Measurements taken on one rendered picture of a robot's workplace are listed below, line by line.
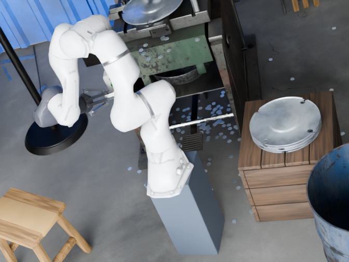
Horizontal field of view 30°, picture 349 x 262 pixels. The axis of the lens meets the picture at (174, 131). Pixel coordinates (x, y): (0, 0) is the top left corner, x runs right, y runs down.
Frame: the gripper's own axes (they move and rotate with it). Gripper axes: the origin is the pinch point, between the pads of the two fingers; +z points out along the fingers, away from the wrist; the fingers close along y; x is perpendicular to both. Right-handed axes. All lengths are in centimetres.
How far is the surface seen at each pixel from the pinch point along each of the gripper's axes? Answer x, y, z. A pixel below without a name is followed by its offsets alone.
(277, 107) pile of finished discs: -54, -20, 43
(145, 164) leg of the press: 23, -42, 23
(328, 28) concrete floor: -7, -3, 145
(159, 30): -11.1, 21.6, 24.9
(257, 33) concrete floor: 31, 4, 127
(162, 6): -17.7, 31.5, 25.0
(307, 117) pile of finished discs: -68, -25, 44
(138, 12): -8.0, 31.7, 18.7
